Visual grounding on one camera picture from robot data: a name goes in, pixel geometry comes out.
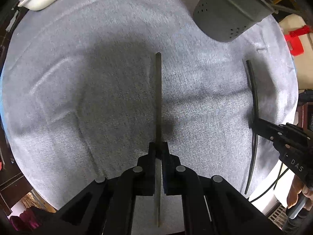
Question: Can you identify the dark metal chopstick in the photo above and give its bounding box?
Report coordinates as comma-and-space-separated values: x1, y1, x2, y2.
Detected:
245, 60, 259, 194
155, 52, 162, 227

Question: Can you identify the person right hand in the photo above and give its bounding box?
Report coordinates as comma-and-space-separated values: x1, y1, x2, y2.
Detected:
286, 174, 313, 211

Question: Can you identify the red plastic chair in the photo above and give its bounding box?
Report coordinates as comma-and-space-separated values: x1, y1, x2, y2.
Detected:
284, 25, 312, 56

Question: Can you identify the grey tablecloth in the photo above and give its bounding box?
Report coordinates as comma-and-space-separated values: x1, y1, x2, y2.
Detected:
1, 0, 298, 209

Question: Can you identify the grey perforated utensil holder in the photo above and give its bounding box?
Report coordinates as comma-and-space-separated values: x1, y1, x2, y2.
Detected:
192, 0, 275, 42

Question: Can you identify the black cable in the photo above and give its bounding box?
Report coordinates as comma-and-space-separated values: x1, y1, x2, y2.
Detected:
249, 162, 290, 203

